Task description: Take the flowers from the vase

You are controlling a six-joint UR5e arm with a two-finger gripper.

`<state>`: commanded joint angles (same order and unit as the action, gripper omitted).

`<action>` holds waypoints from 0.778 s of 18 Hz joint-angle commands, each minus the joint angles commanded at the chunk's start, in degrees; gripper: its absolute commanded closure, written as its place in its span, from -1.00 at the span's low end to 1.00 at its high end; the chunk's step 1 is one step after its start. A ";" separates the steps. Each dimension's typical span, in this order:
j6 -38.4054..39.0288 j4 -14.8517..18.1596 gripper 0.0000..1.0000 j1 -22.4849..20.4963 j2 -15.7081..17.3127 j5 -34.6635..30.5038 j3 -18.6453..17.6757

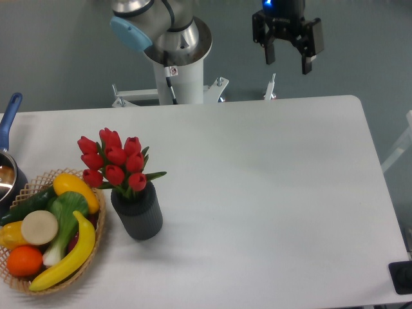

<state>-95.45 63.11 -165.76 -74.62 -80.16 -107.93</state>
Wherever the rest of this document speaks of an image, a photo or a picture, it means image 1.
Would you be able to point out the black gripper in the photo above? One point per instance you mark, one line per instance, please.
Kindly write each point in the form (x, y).
(285, 20)

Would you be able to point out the red tulip bouquet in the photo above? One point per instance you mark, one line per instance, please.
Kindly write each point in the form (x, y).
(117, 165)

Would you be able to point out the dark grey ribbed vase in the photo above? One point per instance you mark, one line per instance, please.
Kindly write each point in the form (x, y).
(141, 219)

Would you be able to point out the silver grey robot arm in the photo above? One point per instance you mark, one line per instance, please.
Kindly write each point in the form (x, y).
(169, 33)

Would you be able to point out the white stand foot with bolt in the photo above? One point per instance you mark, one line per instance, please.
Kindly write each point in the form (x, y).
(269, 92)

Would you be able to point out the black device at table edge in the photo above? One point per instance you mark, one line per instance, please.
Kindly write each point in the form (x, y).
(401, 276)

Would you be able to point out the yellow squash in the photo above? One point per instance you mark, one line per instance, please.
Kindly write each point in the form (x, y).
(66, 182)

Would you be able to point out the green bok choy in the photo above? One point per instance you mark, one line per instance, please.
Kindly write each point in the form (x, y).
(62, 207)

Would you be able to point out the green cucumber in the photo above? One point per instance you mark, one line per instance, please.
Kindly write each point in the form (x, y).
(36, 202)

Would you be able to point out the woven wicker basket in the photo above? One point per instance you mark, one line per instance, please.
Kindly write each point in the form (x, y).
(38, 184)

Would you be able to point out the yellow banana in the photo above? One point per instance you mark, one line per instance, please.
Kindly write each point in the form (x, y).
(70, 263)

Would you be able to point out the beige round radish slice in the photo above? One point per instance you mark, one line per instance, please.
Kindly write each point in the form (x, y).
(39, 227)

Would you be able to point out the yellow bell pepper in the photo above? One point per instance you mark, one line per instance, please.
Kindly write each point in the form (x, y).
(11, 236)

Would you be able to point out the orange fruit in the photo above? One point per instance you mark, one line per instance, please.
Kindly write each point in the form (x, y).
(24, 261)

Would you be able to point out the white frame at right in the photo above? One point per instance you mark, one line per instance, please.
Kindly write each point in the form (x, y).
(402, 144)

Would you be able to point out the blue handled saucepan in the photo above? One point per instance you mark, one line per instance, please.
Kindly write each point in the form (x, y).
(13, 179)

